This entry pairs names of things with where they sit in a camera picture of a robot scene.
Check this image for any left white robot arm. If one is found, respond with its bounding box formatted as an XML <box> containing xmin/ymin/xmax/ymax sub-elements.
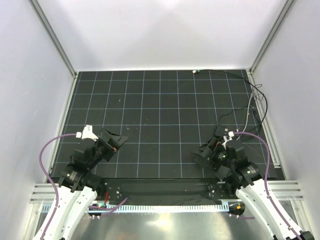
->
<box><xmin>34</xmin><ymin>125</ymin><xmax>128</xmax><ymax>240</ymax></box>

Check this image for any black power adapter cable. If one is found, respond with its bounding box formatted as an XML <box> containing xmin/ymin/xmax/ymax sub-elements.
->
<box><xmin>214</xmin><ymin>83</ymin><xmax>268</xmax><ymax>133</ymax></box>

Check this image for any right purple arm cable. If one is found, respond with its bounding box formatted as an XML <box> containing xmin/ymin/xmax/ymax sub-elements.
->
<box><xmin>234</xmin><ymin>131</ymin><xmax>303</xmax><ymax>240</ymax></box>

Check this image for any left aluminium frame post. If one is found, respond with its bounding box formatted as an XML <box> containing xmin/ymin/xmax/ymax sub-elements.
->
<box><xmin>28</xmin><ymin>0</ymin><xmax>77</xmax><ymax>77</ymax></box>

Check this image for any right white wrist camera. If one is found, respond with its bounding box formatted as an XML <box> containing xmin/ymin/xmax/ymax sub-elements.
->
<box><xmin>221</xmin><ymin>130</ymin><xmax>240</xmax><ymax>147</ymax></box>

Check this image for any white slotted cable duct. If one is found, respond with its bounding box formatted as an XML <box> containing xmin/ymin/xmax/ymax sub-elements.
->
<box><xmin>42</xmin><ymin>203</ymin><xmax>230</xmax><ymax>213</ymax></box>

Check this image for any right aluminium frame post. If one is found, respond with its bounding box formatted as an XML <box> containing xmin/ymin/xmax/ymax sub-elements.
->
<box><xmin>249</xmin><ymin>0</ymin><xmax>296</xmax><ymax>74</ymax></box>

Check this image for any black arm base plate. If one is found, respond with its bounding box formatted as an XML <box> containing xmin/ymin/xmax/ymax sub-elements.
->
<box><xmin>87</xmin><ymin>178</ymin><xmax>237</xmax><ymax>205</ymax></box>

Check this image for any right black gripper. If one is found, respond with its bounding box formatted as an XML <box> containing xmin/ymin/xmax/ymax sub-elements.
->
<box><xmin>191</xmin><ymin>136</ymin><xmax>235</xmax><ymax>172</ymax></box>

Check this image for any aluminium frame rail front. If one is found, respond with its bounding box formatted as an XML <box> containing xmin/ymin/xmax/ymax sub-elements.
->
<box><xmin>30</xmin><ymin>180</ymin><xmax>304</xmax><ymax>203</ymax></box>

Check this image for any black ethernet cable silver plug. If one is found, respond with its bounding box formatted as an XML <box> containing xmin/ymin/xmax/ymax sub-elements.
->
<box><xmin>192</xmin><ymin>69</ymin><xmax>268</xmax><ymax>126</ymax></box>

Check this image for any black grid mat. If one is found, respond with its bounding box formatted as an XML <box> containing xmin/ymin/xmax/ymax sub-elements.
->
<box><xmin>50</xmin><ymin>70</ymin><xmax>265</xmax><ymax>179</ymax></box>

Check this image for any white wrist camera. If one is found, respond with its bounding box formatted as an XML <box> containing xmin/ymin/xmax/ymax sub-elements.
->
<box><xmin>75</xmin><ymin>124</ymin><xmax>99</xmax><ymax>141</ymax></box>
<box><xmin>221</xmin><ymin>130</ymin><xmax>240</xmax><ymax>147</ymax></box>

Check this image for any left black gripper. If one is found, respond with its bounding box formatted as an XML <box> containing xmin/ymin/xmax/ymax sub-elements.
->
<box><xmin>87</xmin><ymin>128</ymin><xmax>128</xmax><ymax>169</ymax></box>

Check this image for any aluminium frame post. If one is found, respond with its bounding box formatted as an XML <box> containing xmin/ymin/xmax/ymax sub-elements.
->
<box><xmin>28</xmin><ymin>0</ymin><xmax>77</xmax><ymax>77</ymax></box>
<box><xmin>249</xmin><ymin>0</ymin><xmax>296</xmax><ymax>74</ymax></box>

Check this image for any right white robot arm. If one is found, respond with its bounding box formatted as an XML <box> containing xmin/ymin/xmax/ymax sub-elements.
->
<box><xmin>193</xmin><ymin>132</ymin><xmax>314</xmax><ymax>240</ymax></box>

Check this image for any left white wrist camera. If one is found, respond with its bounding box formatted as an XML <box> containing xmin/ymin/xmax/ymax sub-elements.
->
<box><xmin>75</xmin><ymin>124</ymin><xmax>99</xmax><ymax>141</ymax></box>

